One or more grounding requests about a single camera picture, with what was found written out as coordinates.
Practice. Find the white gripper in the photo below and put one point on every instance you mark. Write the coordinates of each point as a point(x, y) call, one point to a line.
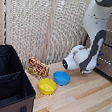
point(85, 71)

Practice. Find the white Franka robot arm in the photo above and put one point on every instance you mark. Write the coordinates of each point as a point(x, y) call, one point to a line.
point(92, 33)

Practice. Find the wooden drawer cabinet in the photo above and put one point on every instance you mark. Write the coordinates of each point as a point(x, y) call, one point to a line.
point(110, 62)

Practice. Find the blue plastic bowl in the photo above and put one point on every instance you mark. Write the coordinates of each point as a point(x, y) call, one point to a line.
point(61, 78)

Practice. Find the yellow plastic bowl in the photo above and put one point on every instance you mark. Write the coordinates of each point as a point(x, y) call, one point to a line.
point(47, 86)

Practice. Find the red yellow snack box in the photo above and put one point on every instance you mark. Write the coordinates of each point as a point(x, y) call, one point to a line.
point(38, 68)

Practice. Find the black fabric storage box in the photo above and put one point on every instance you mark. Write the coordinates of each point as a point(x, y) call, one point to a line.
point(6, 82)

